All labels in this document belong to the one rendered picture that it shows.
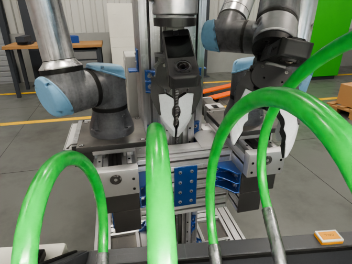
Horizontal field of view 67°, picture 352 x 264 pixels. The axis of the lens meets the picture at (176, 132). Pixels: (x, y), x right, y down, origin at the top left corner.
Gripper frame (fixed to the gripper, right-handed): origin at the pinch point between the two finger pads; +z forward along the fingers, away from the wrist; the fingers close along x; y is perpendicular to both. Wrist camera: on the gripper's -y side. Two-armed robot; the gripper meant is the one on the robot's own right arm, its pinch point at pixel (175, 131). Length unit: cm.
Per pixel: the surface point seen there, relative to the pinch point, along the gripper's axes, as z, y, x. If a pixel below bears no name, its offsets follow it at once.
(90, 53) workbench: 46, 452, 109
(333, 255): 28.7, -7.1, -34.7
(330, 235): 24.5, -5.2, -34.0
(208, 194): 4.0, -14.3, -3.5
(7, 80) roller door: 115, 549, 313
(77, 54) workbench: 47, 449, 132
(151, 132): -13.7, -29.9, 4.5
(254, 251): 25.7, -6.6, -16.3
